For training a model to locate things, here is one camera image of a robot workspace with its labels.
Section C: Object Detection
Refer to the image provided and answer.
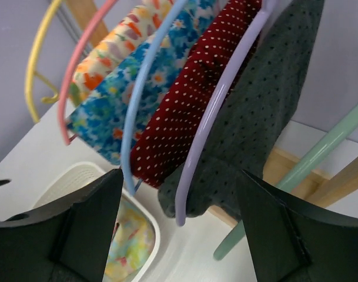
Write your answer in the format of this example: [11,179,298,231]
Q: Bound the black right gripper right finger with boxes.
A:
[238,171,358,281]

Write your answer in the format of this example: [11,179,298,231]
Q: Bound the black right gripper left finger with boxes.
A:
[0,169,123,281]

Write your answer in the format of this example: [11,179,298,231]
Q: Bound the mint green hanger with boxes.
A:
[213,104,358,261]

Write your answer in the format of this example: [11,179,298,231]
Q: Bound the pastel floral skirt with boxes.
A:
[103,199,155,281]

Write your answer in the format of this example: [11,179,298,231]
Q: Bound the dark grey dotted skirt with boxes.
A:
[157,0,326,220]

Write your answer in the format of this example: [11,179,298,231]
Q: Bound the lilac hanger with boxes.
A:
[175,0,279,227]

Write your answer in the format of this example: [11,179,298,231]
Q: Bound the yellow hanger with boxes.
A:
[24,0,62,123]

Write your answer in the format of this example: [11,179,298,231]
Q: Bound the blue floral skirt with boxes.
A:
[63,1,219,165]

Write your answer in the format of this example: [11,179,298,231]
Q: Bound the red polka dot skirt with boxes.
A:
[130,0,262,188]

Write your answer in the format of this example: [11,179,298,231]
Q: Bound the orange yellow floral skirt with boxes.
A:
[68,0,174,107]

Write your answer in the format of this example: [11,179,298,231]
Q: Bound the pink hanger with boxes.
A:
[57,0,118,146]

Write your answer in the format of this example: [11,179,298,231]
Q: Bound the light blue hanger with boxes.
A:
[121,0,187,196]

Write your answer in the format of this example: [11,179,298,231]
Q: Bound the wooden clothes rack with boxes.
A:
[58,1,358,226]

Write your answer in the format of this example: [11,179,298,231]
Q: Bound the white perforated plastic basket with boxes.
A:
[34,162,161,281]

